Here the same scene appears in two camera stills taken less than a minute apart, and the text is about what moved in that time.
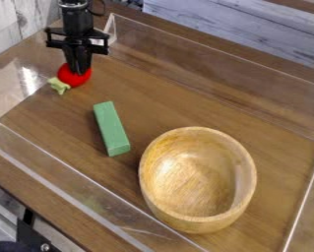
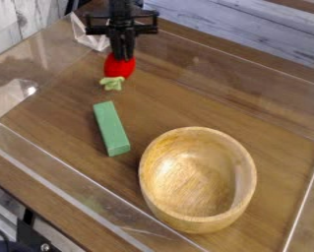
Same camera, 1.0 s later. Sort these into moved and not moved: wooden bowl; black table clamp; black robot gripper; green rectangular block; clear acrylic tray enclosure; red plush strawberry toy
Moved: black robot gripper; red plush strawberry toy
Not moved: wooden bowl; black table clamp; green rectangular block; clear acrylic tray enclosure
